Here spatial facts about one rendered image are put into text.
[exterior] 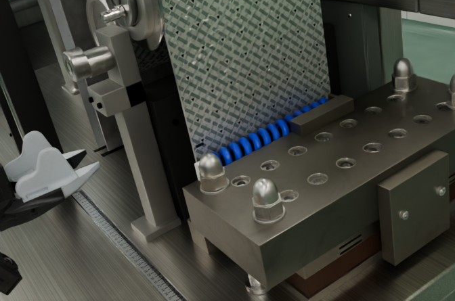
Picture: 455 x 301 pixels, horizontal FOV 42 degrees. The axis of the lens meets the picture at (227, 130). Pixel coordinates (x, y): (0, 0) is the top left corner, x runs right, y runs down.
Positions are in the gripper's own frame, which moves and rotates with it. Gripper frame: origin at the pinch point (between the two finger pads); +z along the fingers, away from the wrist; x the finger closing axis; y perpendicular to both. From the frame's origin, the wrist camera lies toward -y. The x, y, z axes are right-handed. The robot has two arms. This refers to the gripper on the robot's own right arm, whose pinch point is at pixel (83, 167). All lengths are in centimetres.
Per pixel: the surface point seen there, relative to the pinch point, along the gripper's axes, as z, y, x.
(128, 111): 9.7, 0.9, 7.8
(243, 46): 24.2, 6.5, -0.3
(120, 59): 10.3, 8.2, 7.0
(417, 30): 276, -108, 191
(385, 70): 63, -15, 13
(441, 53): 254, -109, 155
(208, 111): 17.3, 0.1, -0.3
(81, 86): 13.8, -5.7, 41.2
